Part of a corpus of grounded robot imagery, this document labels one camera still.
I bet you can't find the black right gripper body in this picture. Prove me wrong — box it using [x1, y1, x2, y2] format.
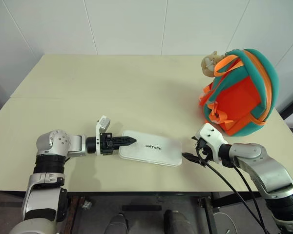
[195, 138, 215, 163]

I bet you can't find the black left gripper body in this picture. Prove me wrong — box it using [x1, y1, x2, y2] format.
[99, 132, 114, 156]

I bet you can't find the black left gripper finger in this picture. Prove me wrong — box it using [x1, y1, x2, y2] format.
[112, 136, 138, 143]
[112, 140, 138, 150]

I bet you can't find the white box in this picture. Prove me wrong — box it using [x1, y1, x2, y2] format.
[118, 130, 182, 167]

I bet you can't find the orange and teal backpack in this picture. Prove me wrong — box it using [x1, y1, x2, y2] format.
[199, 48, 280, 137]

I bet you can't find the black metal table leg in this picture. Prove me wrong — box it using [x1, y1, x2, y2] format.
[197, 195, 221, 234]

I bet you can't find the dark rounded shape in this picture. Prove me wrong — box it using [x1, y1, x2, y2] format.
[163, 209, 196, 234]
[104, 213, 128, 234]

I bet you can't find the beige plush toy pendant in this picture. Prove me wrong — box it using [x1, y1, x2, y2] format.
[201, 50, 227, 78]

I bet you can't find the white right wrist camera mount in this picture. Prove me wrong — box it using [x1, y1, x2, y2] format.
[194, 123, 229, 164]

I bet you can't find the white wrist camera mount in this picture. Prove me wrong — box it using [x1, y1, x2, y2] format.
[194, 123, 229, 164]
[95, 116, 112, 156]

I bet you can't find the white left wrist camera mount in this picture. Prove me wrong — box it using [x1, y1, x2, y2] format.
[95, 116, 112, 156]

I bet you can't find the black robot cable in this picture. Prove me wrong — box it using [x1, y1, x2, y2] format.
[230, 164, 264, 226]
[196, 146, 271, 234]

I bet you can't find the white floor cable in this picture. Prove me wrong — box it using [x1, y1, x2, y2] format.
[212, 211, 236, 234]

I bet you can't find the black metal frame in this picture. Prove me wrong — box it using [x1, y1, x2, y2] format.
[278, 96, 293, 148]

